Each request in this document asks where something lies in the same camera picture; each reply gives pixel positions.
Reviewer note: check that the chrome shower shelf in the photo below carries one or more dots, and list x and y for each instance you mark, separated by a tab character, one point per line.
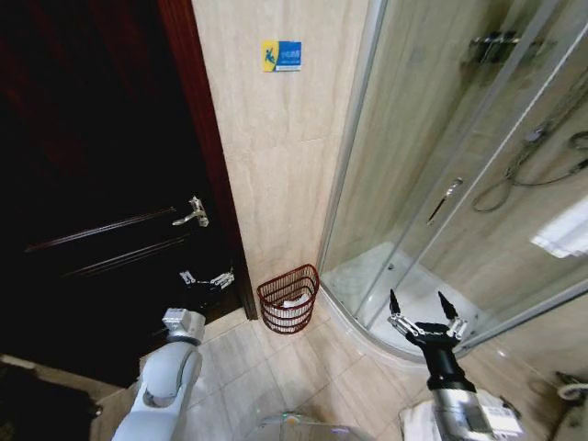
500	46

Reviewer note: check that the glass shower enclosure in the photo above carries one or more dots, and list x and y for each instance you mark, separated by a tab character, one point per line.
413	138

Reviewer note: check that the blue yellow wall sign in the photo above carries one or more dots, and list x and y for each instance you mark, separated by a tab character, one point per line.
281	56

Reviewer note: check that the chrome shower valve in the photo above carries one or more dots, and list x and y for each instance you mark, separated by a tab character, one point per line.
535	133

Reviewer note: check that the white towel in hamper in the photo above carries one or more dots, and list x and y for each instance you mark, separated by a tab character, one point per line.
294	304

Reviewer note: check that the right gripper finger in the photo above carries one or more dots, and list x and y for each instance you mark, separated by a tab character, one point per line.
455	324
403	324

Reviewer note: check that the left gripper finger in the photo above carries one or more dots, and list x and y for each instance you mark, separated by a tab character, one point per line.
222	280
186	278

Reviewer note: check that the reddish wooden door frame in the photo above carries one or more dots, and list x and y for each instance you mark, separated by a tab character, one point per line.
216	161

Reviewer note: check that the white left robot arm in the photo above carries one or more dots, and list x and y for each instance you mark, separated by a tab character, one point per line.
165	372

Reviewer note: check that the dark wooden door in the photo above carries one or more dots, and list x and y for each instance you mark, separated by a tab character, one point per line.
92	161

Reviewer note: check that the white shower tray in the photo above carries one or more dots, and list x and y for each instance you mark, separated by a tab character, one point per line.
363	275

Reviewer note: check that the dark floor mat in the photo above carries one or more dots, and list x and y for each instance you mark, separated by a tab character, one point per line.
41	404

